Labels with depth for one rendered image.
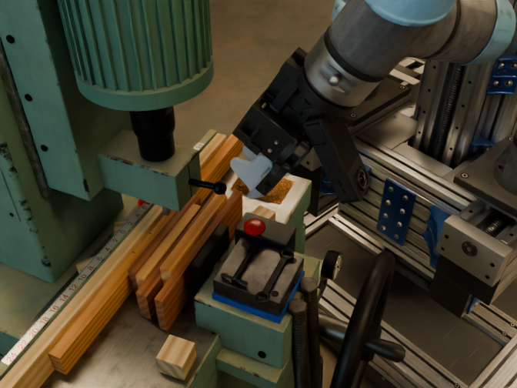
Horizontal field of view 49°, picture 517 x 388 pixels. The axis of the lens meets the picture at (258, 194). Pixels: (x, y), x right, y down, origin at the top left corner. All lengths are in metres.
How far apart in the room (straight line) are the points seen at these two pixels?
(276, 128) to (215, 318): 0.30
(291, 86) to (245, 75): 2.58
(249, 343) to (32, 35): 0.48
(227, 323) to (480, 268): 0.61
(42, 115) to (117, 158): 0.12
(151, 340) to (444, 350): 1.05
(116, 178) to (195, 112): 2.04
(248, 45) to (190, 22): 2.83
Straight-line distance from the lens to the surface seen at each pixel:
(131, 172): 0.84
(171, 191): 0.82
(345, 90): 0.57
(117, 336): 0.84
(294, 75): 0.60
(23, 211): 0.94
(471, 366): 1.70
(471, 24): 0.59
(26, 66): 0.80
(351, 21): 0.54
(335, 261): 1.20
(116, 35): 0.66
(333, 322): 0.93
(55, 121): 0.82
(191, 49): 0.69
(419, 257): 1.50
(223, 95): 3.01
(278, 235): 0.79
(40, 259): 1.02
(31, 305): 1.05
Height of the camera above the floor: 1.57
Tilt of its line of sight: 41 degrees down
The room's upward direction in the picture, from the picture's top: straight up
